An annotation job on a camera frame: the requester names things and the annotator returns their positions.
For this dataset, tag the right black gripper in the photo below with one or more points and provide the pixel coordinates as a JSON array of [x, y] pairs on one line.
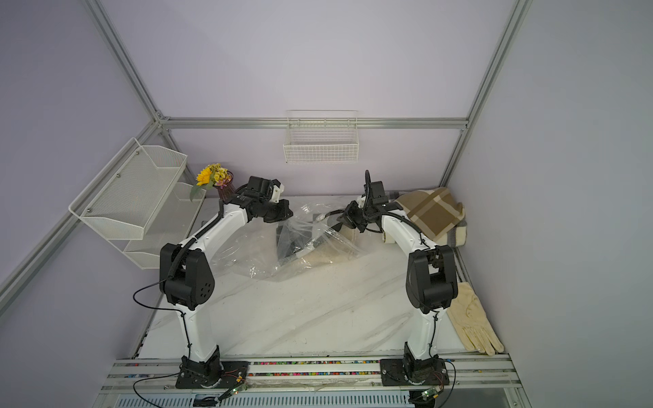
[[349, 218]]

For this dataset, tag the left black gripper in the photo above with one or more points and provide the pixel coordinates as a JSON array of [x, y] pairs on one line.
[[285, 212]]

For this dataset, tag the clear plastic vacuum bag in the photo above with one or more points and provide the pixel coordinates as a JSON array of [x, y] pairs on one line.
[[252, 251]]

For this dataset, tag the tan plaid scarf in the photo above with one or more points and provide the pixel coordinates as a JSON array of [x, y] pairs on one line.
[[435, 212]]

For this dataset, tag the cream plaid scarf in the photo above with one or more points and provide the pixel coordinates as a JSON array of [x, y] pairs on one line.
[[455, 237]]

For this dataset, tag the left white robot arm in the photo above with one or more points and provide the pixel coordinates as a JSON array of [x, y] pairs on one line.
[[186, 277]]

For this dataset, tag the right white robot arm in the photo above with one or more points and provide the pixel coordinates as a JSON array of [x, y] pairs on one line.
[[431, 281]]

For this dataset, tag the black cream checked scarf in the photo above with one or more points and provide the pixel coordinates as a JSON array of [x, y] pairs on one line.
[[315, 242]]

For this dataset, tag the purple ribbed glass vase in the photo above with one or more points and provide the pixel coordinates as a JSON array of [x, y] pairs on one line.
[[225, 189]]

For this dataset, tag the yellow flower bouquet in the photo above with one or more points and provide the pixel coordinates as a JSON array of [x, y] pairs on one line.
[[208, 177]]

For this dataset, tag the white two-tier mesh shelf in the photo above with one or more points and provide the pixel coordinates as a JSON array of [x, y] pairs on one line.
[[139, 202]]

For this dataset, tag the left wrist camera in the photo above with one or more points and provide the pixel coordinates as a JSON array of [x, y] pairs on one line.
[[276, 193]]

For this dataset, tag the white wire wall basket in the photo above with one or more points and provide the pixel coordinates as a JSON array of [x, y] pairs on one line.
[[321, 137]]

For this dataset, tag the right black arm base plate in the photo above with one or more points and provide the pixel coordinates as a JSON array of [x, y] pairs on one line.
[[402, 372]]

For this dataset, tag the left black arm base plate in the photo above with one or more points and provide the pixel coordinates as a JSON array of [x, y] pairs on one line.
[[222, 375]]

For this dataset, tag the aluminium front rail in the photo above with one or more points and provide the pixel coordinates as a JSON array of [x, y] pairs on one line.
[[465, 371]]

